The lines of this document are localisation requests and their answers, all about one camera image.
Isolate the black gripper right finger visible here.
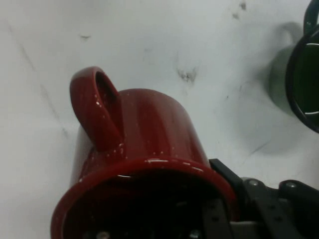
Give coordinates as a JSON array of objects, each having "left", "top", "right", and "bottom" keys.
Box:
[{"left": 208, "top": 158, "right": 319, "bottom": 239}]

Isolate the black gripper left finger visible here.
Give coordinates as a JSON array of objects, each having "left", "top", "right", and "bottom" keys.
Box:
[{"left": 174, "top": 198, "right": 234, "bottom": 239}]

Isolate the red ceramic mug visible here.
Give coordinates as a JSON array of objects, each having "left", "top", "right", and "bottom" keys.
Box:
[{"left": 49, "top": 65, "right": 240, "bottom": 239}]

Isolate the dark green printed mug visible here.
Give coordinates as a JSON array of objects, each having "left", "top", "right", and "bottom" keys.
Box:
[{"left": 268, "top": 0, "right": 319, "bottom": 134}]

